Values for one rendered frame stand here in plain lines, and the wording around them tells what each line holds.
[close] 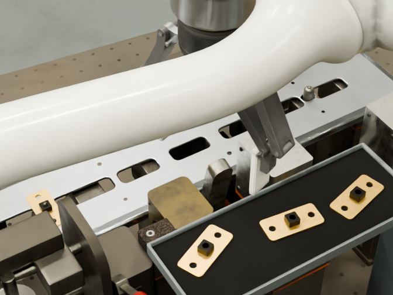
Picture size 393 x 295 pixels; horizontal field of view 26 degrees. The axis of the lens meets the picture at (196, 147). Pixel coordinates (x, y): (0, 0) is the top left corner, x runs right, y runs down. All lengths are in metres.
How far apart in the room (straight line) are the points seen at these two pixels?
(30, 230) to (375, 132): 0.66
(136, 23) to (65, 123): 2.82
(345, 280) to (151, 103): 1.12
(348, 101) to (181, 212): 0.46
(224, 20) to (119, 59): 1.35
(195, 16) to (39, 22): 2.70
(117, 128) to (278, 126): 0.29
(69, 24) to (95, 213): 2.13
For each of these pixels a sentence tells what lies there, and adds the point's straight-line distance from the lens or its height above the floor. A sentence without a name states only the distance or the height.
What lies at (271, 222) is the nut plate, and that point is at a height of 1.16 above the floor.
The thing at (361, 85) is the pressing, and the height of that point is 1.00.
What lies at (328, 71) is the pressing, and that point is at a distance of 1.66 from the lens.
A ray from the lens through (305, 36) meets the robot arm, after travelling 0.64.
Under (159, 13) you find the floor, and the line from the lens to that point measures 3.49.
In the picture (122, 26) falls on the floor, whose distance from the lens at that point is 3.43.
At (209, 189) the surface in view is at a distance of 1.34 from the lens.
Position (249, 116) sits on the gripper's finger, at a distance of 0.89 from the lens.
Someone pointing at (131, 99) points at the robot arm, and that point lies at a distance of 0.62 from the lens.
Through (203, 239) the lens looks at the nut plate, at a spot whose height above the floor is 1.17.
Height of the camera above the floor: 2.05
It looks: 45 degrees down
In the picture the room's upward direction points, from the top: straight up
